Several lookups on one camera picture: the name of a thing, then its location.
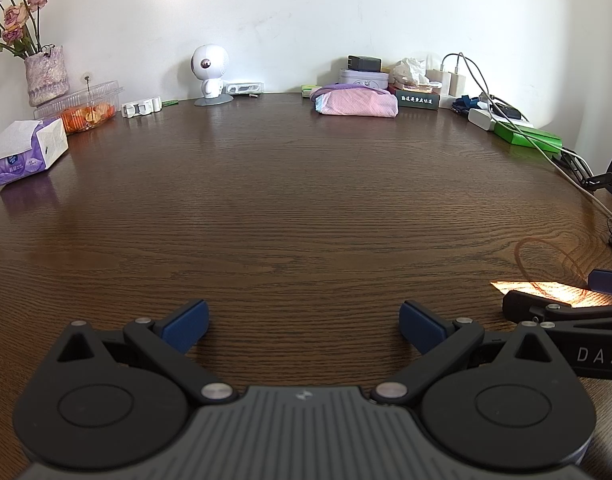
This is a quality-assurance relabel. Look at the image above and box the mottled purple white vase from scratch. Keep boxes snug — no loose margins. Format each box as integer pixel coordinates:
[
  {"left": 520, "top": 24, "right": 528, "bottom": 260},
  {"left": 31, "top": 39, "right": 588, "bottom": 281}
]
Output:
[{"left": 24, "top": 45, "right": 70, "bottom": 107}]

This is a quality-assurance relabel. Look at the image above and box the white clip holder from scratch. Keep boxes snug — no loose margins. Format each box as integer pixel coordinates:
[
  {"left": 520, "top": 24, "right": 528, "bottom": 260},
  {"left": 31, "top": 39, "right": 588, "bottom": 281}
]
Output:
[{"left": 121, "top": 97, "right": 163, "bottom": 118}]

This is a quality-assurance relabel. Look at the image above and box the pink blue mesh garment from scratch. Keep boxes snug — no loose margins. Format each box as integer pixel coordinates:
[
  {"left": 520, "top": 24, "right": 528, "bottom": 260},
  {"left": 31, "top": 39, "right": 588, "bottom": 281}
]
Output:
[{"left": 310, "top": 84, "right": 399, "bottom": 119}]

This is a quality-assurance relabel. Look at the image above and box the dark green tissue box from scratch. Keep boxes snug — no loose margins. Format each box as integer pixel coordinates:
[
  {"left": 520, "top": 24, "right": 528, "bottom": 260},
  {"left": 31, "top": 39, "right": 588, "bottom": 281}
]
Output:
[{"left": 396, "top": 87, "right": 441, "bottom": 111}]

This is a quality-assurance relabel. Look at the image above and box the black charger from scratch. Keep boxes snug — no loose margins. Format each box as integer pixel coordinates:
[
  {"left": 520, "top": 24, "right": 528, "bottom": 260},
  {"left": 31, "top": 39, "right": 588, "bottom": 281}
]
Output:
[{"left": 347, "top": 55, "right": 382, "bottom": 72}]

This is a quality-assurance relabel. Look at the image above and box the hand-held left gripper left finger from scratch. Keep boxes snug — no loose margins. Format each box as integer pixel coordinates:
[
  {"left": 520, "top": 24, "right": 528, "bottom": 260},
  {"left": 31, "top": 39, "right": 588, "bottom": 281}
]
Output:
[{"left": 56, "top": 299, "right": 238, "bottom": 406}]

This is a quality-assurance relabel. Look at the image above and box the crumpled white tissue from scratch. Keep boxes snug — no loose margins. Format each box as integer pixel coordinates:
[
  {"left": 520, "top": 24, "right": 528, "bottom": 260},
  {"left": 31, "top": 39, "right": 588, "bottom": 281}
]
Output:
[{"left": 389, "top": 57, "right": 427, "bottom": 87}]

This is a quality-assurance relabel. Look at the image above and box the white power strip with chargers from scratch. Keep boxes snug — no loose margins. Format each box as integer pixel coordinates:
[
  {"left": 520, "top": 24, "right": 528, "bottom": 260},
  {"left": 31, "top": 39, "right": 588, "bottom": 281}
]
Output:
[{"left": 441, "top": 51, "right": 612, "bottom": 221}]

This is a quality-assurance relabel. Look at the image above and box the purple white tissue pack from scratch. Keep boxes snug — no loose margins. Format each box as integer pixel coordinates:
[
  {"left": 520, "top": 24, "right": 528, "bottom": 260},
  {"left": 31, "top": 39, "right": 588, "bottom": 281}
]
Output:
[{"left": 0, "top": 117, "right": 69, "bottom": 188}]

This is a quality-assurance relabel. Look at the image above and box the white robot figure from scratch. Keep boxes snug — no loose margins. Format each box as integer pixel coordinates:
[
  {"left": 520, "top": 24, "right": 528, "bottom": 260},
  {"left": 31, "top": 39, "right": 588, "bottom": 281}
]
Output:
[{"left": 190, "top": 44, "right": 233, "bottom": 107}]

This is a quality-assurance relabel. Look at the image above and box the clear plastic snack container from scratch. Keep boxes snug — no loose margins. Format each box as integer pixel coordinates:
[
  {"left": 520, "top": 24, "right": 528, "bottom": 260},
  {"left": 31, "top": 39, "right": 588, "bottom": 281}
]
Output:
[{"left": 33, "top": 79, "right": 125, "bottom": 135}]

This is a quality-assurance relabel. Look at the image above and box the white power bank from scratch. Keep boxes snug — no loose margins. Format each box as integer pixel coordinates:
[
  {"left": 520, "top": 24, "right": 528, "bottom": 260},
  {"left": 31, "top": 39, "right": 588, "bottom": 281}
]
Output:
[{"left": 467, "top": 107, "right": 496, "bottom": 131}]

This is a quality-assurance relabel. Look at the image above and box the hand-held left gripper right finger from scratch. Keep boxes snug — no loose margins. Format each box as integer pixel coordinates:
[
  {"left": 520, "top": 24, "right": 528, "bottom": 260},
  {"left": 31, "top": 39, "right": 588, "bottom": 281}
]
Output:
[{"left": 370, "top": 299, "right": 557, "bottom": 406}]

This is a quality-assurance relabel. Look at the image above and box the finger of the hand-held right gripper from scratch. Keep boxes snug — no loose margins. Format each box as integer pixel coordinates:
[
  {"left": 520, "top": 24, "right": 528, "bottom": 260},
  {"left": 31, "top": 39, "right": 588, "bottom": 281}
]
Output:
[
  {"left": 588, "top": 269, "right": 612, "bottom": 297},
  {"left": 502, "top": 290, "right": 612, "bottom": 341}
]

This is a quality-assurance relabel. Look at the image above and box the grey tin box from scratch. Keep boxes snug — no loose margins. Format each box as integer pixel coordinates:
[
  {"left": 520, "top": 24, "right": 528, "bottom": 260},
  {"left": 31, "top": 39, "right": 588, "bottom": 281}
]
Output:
[{"left": 338, "top": 69, "right": 390, "bottom": 88}]

